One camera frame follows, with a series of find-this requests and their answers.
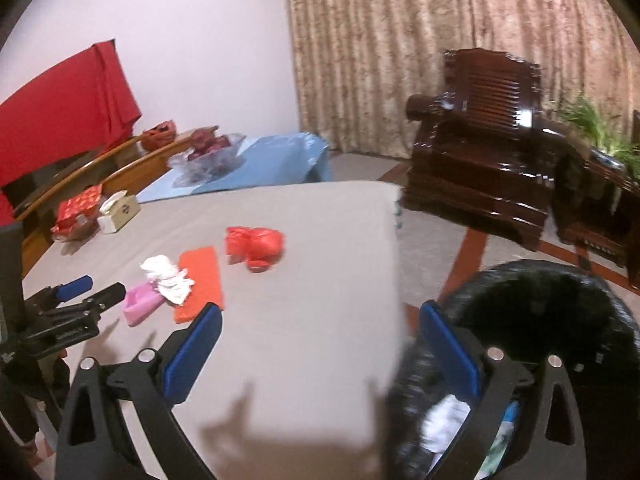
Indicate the wooden television cabinet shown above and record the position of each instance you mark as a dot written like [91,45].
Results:
[145,165]

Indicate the red cloth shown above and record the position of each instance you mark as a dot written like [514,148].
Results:
[65,105]

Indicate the pink plastic box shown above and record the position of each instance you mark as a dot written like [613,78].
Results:
[137,307]

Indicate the table with blue cloth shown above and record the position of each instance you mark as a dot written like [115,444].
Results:
[280,160]

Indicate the red paper ornament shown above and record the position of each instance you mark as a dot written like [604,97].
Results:
[159,135]

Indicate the red patterned packet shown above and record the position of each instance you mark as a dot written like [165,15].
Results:
[75,207]

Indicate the bin with black liner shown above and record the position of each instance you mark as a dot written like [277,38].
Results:
[540,290]

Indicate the beige patterned curtain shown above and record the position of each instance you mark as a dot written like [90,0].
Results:
[375,60]

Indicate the green packet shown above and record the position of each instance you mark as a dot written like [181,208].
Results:
[495,452]

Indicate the glass fruit bowl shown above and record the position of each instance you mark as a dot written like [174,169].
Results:
[210,164]

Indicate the green potted plant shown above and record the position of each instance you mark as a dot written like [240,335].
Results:
[590,120]

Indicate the white medicine box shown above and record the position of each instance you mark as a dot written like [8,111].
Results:
[442,422]

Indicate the white tissue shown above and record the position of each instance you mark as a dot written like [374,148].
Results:
[165,272]

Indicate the dark wooden side table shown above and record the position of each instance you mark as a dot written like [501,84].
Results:
[590,200]

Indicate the blue and white small bottle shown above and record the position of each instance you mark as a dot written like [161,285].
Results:
[511,415]

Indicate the dark red apple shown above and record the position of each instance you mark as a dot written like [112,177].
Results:
[202,140]
[221,144]

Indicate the red plastic bag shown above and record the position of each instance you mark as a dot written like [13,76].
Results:
[255,245]

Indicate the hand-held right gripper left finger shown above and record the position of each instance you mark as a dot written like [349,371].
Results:
[192,355]

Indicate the small glass bowl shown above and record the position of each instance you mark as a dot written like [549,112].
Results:
[80,235]

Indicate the dark wooden armchair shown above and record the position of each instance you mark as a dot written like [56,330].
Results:
[480,160]

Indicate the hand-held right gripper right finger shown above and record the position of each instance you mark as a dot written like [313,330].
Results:
[450,355]

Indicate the orange foam fruit net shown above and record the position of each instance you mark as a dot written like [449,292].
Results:
[202,280]

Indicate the beige tissue box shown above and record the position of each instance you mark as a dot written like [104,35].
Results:
[122,212]

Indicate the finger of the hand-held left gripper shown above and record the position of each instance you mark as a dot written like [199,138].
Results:
[107,296]
[75,287]

